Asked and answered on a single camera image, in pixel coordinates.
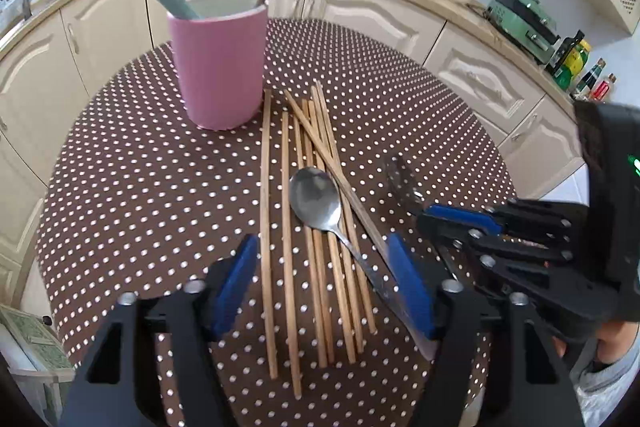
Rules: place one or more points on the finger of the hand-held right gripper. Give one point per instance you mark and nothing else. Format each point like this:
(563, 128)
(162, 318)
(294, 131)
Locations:
(465, 218)
(505, 264)

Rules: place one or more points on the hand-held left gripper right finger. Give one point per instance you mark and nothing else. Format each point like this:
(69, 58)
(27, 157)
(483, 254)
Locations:
(410, 287)

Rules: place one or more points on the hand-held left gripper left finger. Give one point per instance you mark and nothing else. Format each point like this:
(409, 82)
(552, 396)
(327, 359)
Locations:
(235, 287)

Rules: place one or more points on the bunch of wooden chopsticks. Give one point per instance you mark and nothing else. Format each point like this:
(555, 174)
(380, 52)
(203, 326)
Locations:
(286, 257)

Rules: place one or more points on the small metal spoon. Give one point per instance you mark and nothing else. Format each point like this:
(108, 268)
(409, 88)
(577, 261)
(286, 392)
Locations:
(402, 182)

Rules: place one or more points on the pink cup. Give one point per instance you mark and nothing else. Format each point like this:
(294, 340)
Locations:
(220, 67)

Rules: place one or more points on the person's right forearm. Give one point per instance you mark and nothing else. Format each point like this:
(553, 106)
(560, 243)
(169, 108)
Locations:
(610, 387)

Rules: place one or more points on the dark sauce bottle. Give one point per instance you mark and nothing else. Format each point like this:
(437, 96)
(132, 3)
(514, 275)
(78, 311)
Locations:
(590, 79)

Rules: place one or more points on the green oil bottle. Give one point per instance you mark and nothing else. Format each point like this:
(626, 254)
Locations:
(572, 67)

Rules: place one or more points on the brown polka dot tablecloth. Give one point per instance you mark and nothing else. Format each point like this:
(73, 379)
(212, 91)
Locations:
(150, 182)

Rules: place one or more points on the dark glass bottle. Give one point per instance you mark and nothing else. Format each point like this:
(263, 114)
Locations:
(562, 52)

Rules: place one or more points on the green electric cooker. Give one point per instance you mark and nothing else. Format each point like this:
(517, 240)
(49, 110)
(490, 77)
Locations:
(520, 24)

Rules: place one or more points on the green patterned wooden stool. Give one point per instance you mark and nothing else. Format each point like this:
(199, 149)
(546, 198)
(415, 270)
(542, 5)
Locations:
(35, 342)

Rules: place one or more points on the cream kitchen base cabinets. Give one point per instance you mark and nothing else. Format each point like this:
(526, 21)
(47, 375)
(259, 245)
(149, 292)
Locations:
(370, 12)

